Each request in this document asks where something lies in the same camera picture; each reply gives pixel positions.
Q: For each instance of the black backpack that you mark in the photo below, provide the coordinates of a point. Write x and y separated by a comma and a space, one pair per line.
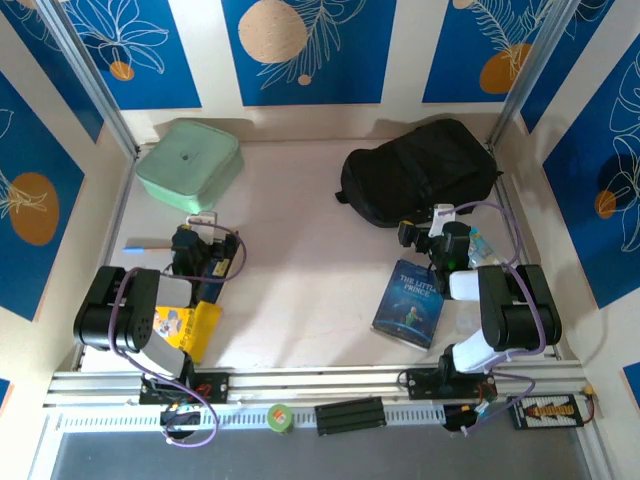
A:
420, 170

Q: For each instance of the blue Little Prince book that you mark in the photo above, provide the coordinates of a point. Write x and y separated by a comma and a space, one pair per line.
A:
407, 310

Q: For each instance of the yellow cartoon cover book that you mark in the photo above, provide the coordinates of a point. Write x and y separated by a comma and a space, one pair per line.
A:
205, 325

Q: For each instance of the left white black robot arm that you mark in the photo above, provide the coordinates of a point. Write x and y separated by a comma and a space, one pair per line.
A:
107, 315

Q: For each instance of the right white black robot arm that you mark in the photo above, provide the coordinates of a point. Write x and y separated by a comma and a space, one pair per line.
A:
525, 310

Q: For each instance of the light blue tissue pack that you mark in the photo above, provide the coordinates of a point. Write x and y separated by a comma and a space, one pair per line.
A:
485, 255

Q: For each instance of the blue capped pencil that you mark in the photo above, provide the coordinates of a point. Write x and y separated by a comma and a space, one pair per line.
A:
142, 248

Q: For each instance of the mint green zip case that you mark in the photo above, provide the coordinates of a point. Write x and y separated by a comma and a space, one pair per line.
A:
185, 165

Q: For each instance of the green tape roll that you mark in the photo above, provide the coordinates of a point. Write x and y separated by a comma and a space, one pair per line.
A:
281, 419

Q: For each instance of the black ribbed block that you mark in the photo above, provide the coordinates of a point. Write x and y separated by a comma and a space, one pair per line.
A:
350, 416

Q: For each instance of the black power distribution board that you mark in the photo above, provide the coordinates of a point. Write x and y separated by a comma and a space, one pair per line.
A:
545, 412

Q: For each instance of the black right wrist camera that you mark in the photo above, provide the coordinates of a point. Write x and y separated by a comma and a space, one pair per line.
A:
457, 235

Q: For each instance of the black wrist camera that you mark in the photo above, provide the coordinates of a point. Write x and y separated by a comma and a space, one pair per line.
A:
227, 245
457, 235

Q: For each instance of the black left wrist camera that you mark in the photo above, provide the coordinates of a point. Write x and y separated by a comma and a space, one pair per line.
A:
227, 245

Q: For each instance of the aluminium side rail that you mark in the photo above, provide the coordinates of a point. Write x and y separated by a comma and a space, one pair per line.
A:
526, 245
119, 210

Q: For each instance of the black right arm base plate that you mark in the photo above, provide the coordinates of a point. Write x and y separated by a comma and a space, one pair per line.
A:
420, 384

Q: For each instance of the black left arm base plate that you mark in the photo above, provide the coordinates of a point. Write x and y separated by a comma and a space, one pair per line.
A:
215, 387

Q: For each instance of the blue floral wall poster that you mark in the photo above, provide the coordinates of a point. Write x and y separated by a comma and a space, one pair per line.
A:
575, 200
165, 75
60, 90
350, 60
30, 150
450, 50

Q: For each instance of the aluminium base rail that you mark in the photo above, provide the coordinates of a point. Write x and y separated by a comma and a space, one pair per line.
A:
325, 382

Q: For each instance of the aluminium frame post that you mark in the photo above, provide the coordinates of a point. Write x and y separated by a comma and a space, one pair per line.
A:
95, 85
531, 75

